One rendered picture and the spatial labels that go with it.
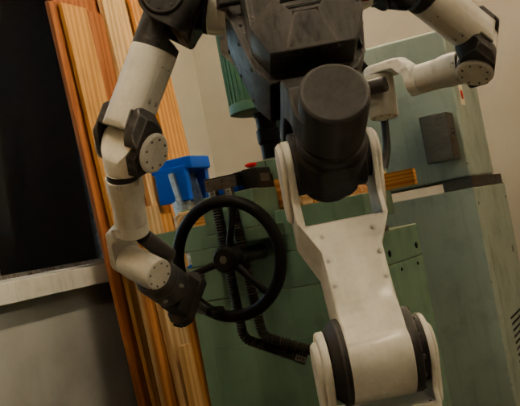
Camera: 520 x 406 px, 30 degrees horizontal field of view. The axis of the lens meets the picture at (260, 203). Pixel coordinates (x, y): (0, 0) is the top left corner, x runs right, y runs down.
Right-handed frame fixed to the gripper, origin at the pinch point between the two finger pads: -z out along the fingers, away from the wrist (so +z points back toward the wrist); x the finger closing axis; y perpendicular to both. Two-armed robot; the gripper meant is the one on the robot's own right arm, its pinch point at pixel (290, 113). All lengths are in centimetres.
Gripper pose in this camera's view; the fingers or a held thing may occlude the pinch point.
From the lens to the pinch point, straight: 231.8
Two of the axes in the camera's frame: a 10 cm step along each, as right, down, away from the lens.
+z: 8.8, -1.8, -4.4
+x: 1.2, 9.8, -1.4
